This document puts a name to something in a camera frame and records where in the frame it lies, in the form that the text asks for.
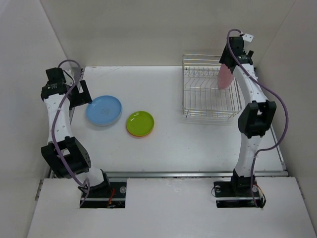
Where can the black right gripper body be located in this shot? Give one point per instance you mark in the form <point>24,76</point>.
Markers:
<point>223,59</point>

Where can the light blue plate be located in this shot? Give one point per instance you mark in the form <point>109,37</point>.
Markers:
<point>104,126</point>

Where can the pink plate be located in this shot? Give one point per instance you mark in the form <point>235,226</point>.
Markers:
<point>225,77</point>

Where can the green plate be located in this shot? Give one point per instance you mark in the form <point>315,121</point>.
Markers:
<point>140,122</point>

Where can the orange plate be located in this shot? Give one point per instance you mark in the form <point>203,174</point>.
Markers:
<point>139,135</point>

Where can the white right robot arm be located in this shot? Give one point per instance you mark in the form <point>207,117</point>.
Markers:
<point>256,118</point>

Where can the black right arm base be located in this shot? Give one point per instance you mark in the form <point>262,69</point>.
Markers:
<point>226,197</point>

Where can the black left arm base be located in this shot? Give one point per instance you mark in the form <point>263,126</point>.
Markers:
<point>106,195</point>

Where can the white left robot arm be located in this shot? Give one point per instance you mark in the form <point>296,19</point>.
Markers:
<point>64,154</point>

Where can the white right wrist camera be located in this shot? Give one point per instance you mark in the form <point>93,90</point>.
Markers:
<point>247,39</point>

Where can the silver wire dish rack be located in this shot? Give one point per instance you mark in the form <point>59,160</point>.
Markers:
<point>202,97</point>

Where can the aluminium table rail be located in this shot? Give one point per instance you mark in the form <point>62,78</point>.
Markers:
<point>177,146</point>

